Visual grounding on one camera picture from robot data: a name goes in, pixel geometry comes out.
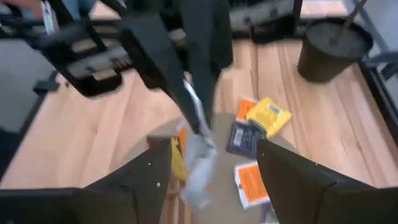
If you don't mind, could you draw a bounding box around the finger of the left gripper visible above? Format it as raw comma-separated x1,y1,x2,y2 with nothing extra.
120,11,201,135
179,0,234,129

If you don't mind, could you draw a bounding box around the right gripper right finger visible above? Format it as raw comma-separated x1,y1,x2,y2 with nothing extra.
256,139,398,224

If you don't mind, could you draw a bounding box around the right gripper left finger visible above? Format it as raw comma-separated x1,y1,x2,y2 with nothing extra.
0,136,174,224

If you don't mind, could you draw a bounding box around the lemon lime tea packet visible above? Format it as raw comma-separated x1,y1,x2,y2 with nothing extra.
245,96,292,139
170,136,187,182

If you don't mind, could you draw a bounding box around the white Tazo tea packet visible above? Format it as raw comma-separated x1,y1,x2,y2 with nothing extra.
177,79,218,210

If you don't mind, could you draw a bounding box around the orange white tea packet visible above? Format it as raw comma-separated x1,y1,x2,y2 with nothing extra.
236,96,259,123
233,161,271,210

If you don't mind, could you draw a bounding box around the dark blue tea packet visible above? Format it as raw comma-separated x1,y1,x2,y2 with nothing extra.
225,120,267,160

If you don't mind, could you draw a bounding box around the round grey mat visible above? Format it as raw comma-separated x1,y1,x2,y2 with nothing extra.
123,113,298,224

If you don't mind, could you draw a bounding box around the black table frame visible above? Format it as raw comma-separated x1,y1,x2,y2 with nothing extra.
357,51,398,147

